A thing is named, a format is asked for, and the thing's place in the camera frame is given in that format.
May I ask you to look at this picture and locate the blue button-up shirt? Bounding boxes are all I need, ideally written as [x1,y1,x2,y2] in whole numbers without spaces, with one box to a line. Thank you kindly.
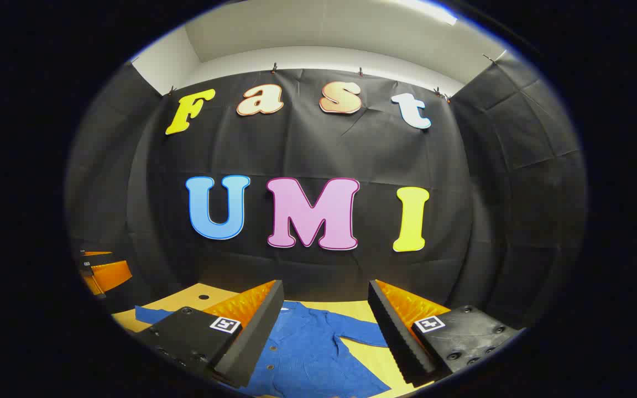
[134,301,394,398]

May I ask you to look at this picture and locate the black backdrop cloth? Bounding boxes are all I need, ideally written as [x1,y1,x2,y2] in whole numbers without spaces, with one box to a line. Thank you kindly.
[66,53,588,332]

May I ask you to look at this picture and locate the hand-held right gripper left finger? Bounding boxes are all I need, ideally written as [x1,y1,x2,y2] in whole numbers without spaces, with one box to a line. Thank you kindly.
[130,280,285,389]

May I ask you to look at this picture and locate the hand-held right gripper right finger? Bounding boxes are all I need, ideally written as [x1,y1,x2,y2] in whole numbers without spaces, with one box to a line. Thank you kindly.
[367,279,527,387]

